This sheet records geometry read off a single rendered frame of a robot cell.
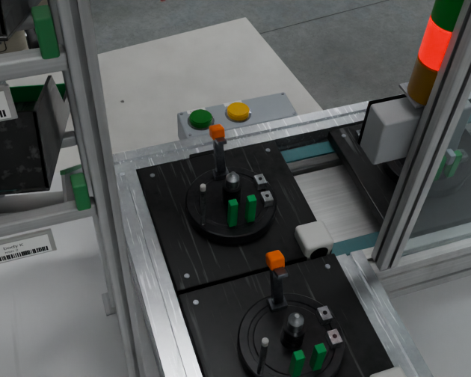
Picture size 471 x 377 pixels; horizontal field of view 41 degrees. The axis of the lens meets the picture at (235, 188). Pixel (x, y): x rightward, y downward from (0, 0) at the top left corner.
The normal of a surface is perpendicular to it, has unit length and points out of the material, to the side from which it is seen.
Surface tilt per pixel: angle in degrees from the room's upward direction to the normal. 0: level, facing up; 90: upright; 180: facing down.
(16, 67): 90
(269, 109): 0
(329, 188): 0
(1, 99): 90
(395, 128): 90
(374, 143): 90
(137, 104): 0
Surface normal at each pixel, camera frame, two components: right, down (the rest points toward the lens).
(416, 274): 0.33, 0.72
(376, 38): 0.04, -0.65
